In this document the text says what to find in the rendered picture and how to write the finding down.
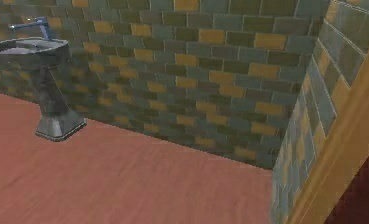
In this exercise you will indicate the dark red room door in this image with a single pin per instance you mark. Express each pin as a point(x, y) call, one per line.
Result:
point(358, 200)

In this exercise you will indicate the blue grey sink tap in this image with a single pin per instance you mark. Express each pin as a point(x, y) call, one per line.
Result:
point(42, 25)

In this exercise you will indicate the light wooden door frame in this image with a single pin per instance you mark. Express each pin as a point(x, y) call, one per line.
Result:
point(338, 160)

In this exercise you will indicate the dark grey pedestal sink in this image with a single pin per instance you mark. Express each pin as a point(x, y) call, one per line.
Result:
point(52, 100)

